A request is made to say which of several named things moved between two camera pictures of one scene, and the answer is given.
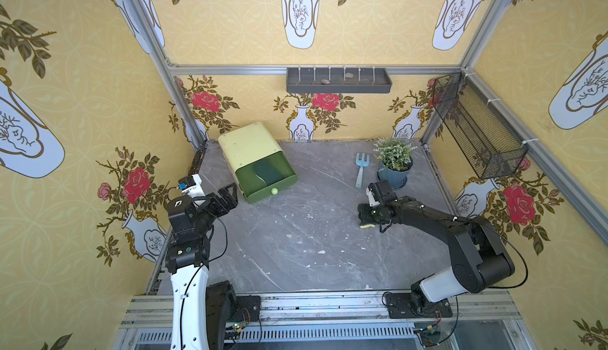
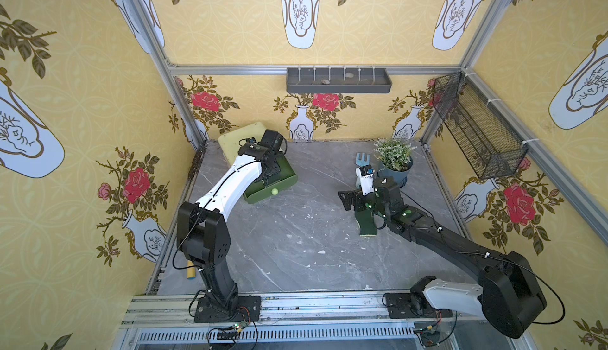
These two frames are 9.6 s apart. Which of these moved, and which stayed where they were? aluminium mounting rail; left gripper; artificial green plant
Moved: left gripper
Stayed: artificial green plant; aluminium mounting rail
